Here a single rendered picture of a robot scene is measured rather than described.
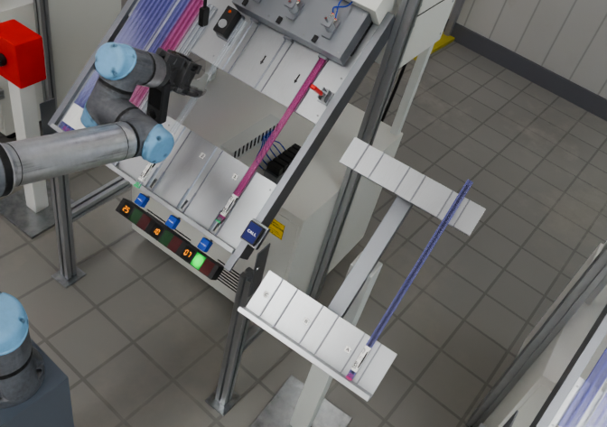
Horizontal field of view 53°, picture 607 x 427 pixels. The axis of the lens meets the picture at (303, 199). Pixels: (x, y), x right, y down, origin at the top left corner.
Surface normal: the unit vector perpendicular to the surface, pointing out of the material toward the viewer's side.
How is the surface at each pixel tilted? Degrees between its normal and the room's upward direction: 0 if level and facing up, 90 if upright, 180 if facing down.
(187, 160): 45
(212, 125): 0
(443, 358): 0
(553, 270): 0
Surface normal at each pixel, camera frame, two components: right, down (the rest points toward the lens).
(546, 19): -0.62, 0.44
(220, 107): 0.20, -0.72
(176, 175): -0.25, -0.18
